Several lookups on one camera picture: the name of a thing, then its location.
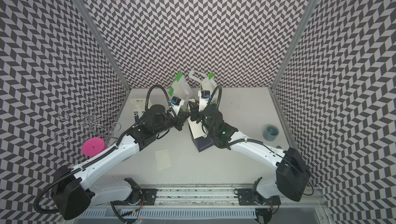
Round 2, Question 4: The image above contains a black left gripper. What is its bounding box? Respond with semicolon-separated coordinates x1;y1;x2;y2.
154;110;191;135

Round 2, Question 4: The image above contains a green white bag front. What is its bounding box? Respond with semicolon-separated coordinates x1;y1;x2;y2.
168;71;193;111

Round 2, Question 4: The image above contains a green white bag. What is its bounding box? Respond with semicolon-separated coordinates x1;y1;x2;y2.
168;71;193;111
188;70;217;98

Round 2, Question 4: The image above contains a navy cream Cheerful bag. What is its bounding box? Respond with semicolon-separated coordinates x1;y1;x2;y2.
128;98;146;122
189;125;213;152

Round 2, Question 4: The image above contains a cream receipt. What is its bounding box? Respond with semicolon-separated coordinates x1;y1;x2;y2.
155;149;171;171
188;119;207;139

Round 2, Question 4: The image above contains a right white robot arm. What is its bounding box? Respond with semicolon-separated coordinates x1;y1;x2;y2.
188;86;311;205

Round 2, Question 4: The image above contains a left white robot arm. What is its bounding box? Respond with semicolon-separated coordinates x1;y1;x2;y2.
34;95;189;220

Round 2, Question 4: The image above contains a grey blue cup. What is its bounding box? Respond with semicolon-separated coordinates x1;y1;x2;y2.
263;125;279;142

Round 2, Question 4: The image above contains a pink plastic cup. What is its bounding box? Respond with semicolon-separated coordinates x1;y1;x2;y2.
81;137;108;157

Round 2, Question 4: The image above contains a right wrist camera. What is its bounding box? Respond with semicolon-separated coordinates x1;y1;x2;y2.
199;90;210;112

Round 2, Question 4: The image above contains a silver wire stand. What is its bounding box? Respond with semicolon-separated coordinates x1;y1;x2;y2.
54;95;122;144

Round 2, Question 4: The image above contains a white vented cable duct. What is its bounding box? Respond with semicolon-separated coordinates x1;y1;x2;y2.
76;208;257;220

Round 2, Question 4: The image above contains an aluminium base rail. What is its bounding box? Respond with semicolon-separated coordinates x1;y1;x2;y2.
71;185;322;209

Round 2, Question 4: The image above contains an aluminium corner post left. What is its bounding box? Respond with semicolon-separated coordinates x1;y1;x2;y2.
72;0;131;92

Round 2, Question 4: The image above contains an aluminium corner post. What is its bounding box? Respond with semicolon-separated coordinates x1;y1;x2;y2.
270;0;319;92
72;0;131;92

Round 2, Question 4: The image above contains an aluminium corner post right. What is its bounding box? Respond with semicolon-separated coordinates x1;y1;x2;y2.
270;0;319;92

